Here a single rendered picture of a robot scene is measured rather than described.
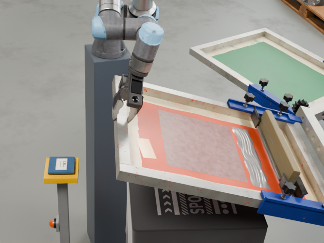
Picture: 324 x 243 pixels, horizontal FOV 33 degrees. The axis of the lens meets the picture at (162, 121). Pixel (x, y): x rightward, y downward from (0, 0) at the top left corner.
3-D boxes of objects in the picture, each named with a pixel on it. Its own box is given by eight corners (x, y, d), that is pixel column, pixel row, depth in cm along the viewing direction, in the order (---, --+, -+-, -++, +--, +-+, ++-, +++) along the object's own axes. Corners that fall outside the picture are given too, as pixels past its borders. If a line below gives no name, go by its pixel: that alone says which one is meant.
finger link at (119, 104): (114, 113, 191) (126, 93, 187) (114, 122, 186) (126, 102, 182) (105, 110, 190) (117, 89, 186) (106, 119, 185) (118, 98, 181)
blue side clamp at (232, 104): (224, 118, 222) (231, 104, 218) (222, 111, 226) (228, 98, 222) (288, 133, 230) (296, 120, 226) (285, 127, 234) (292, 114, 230)
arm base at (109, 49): (88, 45, 245) (87, 25, 240) (120, 42, 250) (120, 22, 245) (96, 60, 234) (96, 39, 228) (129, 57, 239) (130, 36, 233)
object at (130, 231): (128, 309, 210) (131, 231, 186) (123, 225, 247) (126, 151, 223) (135, 309, 211) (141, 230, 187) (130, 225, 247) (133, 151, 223)
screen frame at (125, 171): (115, 180, 164) (119, 170, 162) (112, 82, 212) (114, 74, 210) (337, 224, 185) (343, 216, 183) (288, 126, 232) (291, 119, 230)
